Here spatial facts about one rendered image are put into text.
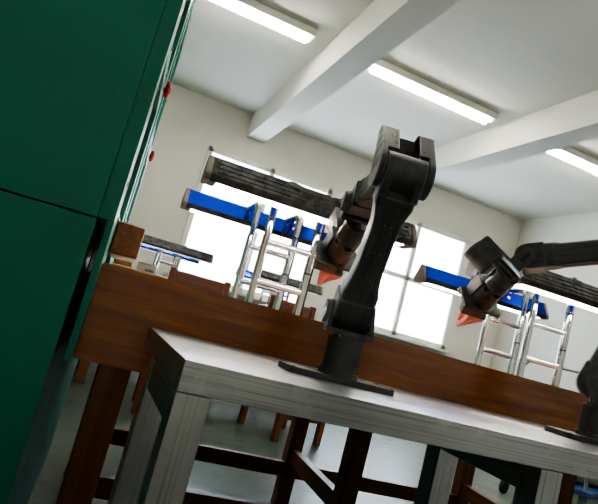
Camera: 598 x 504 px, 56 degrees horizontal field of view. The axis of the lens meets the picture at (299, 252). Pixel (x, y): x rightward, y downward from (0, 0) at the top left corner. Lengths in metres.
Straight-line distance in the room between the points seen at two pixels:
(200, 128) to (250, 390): 6.07
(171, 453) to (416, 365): 0.71
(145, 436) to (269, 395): 0.30
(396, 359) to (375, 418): 0.48
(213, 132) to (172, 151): 0.53
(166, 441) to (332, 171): 6.50
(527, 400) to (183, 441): 0.95
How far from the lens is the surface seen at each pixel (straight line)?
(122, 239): 1.25
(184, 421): 0.73
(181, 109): 6.74
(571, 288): 1.96
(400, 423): 0.83
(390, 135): 0.95
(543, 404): 1.52
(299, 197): 1.52
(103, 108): 1.14
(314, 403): 0.77
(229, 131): 6.79
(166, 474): 0.74
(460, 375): 1.37
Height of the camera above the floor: 0.74
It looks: 7 degrees up
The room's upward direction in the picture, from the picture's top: 15 degrees clockwise
